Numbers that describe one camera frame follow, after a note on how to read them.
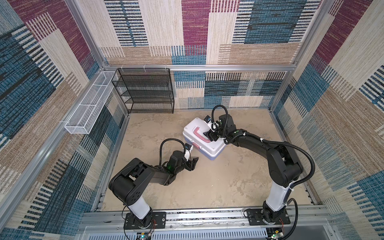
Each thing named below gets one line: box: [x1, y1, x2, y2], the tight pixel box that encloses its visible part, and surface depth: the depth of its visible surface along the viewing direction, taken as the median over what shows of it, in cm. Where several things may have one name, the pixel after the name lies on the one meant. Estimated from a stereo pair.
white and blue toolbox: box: [182, 117, 227, 160], surface depth 93 cm
